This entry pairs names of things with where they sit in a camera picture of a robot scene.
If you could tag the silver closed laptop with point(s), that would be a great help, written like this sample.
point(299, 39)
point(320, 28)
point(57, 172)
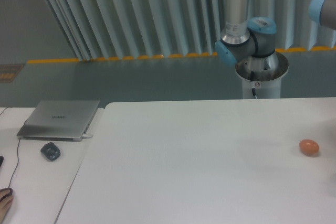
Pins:
point(65, 120)

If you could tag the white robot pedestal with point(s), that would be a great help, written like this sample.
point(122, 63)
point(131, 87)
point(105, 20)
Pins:
point(261, 77)

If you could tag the black computer mouse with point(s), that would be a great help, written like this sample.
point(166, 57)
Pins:
point(9, 193)

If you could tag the person's hand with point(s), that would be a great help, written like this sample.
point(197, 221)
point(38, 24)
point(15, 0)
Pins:
point(5, 203)

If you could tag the brown egg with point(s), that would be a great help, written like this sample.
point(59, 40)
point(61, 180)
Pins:
point(309, 147)

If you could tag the white corrugated partition wall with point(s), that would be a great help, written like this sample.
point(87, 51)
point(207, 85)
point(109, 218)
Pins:
point(136, 28)

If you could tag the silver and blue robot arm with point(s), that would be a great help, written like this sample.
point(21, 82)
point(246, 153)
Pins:
point(241, 37)

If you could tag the white usb dongle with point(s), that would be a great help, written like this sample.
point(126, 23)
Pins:
point(85, 136)

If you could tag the black keyboard edge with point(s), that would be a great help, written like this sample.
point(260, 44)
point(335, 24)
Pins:
point(1, 160)

